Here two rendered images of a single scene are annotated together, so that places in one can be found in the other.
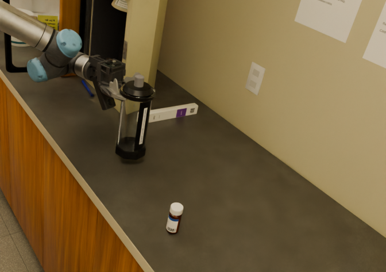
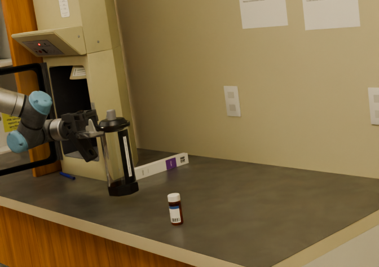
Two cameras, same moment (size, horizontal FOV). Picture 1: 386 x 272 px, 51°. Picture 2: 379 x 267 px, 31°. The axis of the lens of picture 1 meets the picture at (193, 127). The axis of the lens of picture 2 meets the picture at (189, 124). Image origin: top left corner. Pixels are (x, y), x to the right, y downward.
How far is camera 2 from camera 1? 104 cm
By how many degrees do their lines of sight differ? 19
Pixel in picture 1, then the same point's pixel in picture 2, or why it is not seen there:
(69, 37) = (39, 96)
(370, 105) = (330, 66)
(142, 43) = (109, 101)
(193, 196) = (195, 204)
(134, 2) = (89, 62)
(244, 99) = (232, 127)
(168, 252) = (176, 233)
